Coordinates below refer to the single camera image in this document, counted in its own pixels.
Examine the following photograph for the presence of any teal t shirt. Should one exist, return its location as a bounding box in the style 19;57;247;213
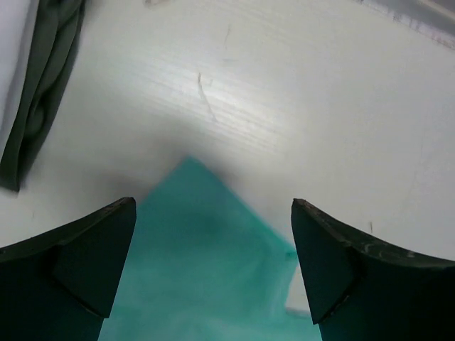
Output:
100;158;321;340

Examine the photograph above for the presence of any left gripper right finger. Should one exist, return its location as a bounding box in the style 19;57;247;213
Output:
291;199;454;341

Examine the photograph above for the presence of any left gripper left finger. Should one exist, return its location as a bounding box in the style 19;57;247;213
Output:
1;197;137;340

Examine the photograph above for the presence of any folded white t shirt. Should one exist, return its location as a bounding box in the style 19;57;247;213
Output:
0;0;39;151

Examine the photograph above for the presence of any folded dark grey t shirt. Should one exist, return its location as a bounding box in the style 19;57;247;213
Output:
1;1;86;192

